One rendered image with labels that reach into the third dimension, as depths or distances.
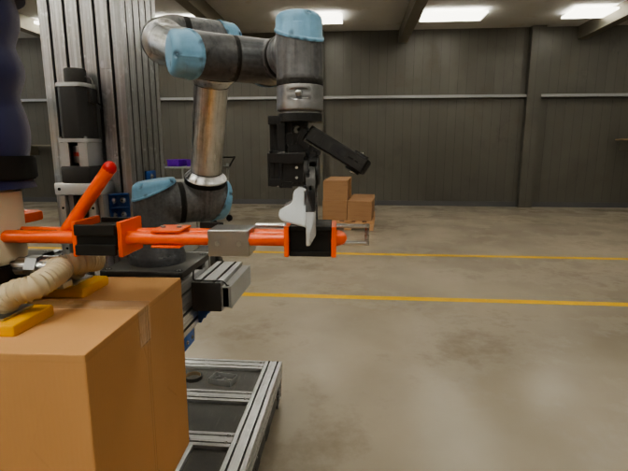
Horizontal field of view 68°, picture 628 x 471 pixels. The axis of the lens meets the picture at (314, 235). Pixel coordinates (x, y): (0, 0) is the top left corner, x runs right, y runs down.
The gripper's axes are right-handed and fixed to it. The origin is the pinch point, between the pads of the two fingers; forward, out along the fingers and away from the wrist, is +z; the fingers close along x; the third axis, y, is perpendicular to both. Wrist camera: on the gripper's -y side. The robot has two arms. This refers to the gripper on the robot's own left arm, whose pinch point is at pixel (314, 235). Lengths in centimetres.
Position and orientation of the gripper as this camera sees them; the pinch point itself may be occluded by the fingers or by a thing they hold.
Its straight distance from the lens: 78.7
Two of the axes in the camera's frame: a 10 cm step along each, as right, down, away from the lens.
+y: -10.0, 0.0, 0.4
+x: -0.4, 1.7, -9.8
